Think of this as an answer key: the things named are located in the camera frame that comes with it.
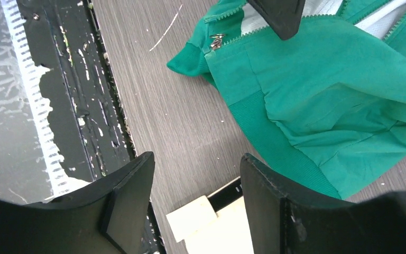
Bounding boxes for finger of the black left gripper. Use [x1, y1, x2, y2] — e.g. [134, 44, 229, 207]
[248, 0, 306, 40]

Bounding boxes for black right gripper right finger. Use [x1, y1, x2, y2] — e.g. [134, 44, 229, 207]
[240, 153, 406, 253]

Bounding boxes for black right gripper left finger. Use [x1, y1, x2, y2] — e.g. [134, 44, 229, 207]
[0, 151, 155, 253]

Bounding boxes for silver zipper pull ring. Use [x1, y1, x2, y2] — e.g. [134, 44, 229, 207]
[209, 33, 227, 51]

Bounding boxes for green varsity jacket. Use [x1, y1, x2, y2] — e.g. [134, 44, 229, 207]
[167, 1, 406, 199]

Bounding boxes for cream beige jacket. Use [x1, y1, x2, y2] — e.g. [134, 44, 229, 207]
[166, 178, 254, 254]

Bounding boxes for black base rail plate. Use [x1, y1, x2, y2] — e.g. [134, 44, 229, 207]
[17, 1, 164, 253]

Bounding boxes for aluminium slotted rail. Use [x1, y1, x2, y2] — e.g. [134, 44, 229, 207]
[1, 1, 89, 202]

